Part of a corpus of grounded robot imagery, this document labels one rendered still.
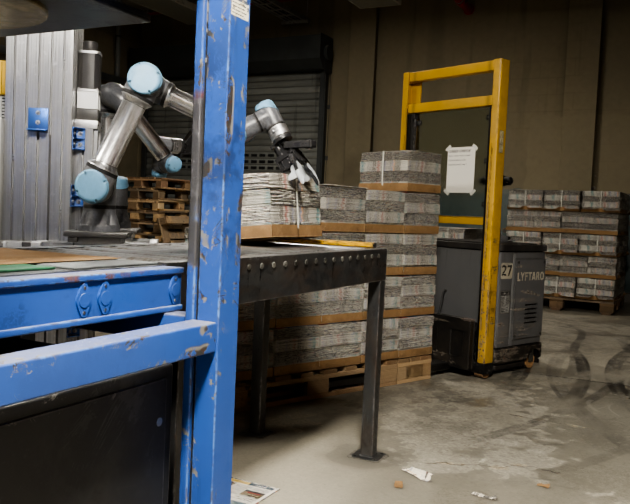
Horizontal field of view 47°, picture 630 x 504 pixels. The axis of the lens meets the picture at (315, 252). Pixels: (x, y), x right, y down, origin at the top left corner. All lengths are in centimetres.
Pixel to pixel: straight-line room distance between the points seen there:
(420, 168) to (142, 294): 281
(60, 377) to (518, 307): 379
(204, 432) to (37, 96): 187
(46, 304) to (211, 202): 37
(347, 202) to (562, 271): 485
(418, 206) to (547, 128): 604
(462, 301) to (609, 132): 561
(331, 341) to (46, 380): 269
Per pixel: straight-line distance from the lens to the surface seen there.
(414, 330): 418
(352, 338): 382
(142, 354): 129
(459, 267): 466
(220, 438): 153
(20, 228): 306
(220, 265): 145
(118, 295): 146
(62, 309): 136
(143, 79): 269
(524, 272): 470
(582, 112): 990
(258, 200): 253
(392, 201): 396
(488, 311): 437
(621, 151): 988
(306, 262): 219
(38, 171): 305
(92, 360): 120
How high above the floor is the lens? 92
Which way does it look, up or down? 3 degrees down
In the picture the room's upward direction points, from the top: 3 degrees clockwise
